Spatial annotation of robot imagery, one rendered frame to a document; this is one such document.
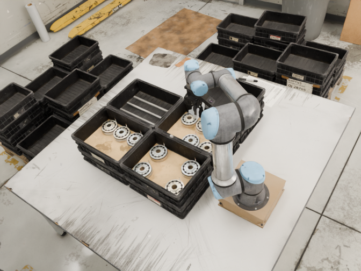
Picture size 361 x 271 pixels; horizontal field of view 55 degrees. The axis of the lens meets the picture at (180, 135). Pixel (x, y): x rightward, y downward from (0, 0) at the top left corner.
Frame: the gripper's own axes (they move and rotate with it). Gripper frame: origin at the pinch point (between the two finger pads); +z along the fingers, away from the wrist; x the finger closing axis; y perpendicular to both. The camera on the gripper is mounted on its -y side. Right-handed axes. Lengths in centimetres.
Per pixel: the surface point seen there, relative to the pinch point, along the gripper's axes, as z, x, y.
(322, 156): 27, -23, -65
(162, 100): 14.4, -12.5, 37.6
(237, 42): 60, -151, 51
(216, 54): 71, -139, 69
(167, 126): 10.9, 8.0, 19.4
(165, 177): 14.1, 37.3, 1.6
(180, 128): 14.2, 3.2, 13.4
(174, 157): 14.2, 23.7, 4.8
